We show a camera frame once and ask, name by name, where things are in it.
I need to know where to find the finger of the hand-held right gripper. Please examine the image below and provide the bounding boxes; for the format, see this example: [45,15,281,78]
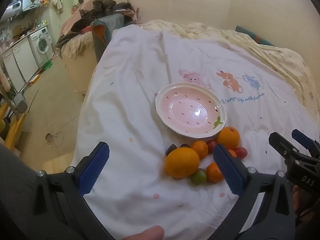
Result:
[291,129,320,157]
[269,132,304,161]

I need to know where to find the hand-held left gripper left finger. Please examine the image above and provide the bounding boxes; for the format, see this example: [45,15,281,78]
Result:
[27,142,118,240]

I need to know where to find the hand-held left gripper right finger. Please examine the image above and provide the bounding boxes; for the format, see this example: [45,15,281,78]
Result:
[212,143,297,240]

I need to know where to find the orange with dark stem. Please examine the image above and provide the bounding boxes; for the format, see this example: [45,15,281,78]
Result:
[216,126,240,150]

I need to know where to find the large smooth orange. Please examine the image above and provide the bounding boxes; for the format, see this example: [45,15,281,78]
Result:
[164,147,200,179]

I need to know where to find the pink speckled ceramic bowl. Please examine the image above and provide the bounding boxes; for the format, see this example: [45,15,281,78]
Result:
[155,82,227,139]

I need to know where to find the person's right hand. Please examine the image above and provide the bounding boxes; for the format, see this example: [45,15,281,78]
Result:
[292,185,320,230]

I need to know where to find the person's left hand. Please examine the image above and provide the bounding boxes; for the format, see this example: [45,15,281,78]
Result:
[121,225,165,240]

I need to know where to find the red cherry tomato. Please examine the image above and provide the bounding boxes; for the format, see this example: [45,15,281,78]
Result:
[233,147,248,159]
[206,139,218,154]

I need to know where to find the green tomato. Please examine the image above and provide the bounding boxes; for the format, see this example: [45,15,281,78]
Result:
[190,168,208,185]

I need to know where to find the light wooden board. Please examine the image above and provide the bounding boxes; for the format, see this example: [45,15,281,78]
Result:
[41,152,76,173]

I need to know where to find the white cartoon printed blanket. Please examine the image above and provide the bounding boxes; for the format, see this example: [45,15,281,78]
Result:
[71,26,320,240]

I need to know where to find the cream floral quilt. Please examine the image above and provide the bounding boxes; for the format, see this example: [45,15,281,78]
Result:
[140,19,316,105]

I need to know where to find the teal pillow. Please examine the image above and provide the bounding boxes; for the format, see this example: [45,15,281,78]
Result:
[235,25,275,47]

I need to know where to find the beige fuzzy throw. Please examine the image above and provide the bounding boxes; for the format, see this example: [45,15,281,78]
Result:
[61,31,94,59]

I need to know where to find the white kitchen cabinets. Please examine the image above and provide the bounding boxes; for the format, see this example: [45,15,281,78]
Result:
[0,38,33,92]

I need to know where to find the white washing machine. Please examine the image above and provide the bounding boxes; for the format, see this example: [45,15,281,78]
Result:
[27,26,54,67]

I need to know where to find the pile of dark clothes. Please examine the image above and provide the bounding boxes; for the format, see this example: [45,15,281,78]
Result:
[55,0,137,52]

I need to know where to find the silver range hood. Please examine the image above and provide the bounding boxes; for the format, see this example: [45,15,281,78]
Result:
[5,0,42,12]

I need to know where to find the thin cable on floor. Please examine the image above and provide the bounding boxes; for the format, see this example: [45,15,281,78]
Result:
[45,112,80,148]

